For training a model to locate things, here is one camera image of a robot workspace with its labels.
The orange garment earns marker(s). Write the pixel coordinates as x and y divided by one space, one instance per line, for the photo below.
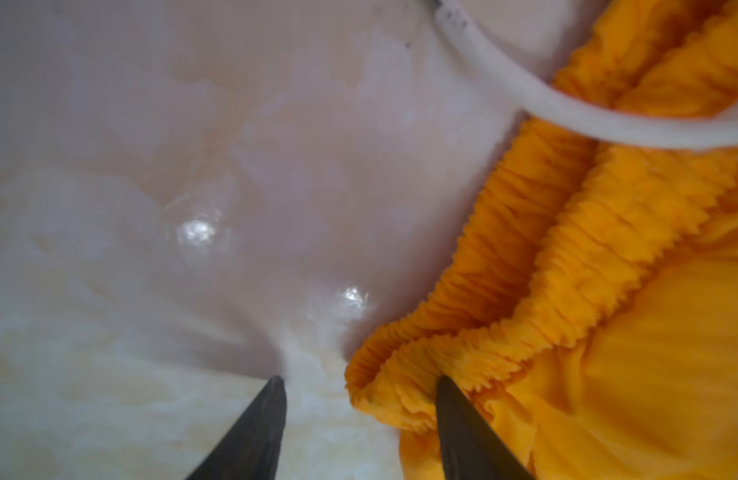
590 314

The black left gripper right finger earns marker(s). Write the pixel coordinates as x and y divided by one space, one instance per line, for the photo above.
469 448

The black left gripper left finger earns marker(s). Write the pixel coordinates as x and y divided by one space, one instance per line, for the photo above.
250 449

